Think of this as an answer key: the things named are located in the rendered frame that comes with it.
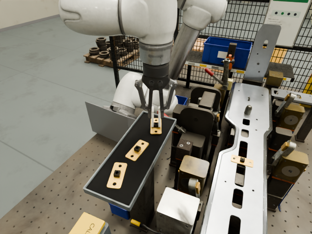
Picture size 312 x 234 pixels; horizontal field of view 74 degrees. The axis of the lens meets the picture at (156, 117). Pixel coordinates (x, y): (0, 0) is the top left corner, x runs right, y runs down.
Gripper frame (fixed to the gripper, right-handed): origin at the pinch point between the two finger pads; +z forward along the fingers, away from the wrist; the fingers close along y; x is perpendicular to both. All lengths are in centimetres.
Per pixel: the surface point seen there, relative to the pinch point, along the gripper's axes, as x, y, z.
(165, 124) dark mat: 1.4, 3.3, 4.7
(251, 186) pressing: -13.3, 33.9, 20.7
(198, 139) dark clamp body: 2.2, 16.5, 12.7
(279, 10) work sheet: 89, 78, -15
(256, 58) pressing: 66, 61, 7
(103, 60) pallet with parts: 304, -98, 111
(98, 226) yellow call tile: -34.1, -12.9, 4.5
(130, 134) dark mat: -3.8, -8.8, 4.6
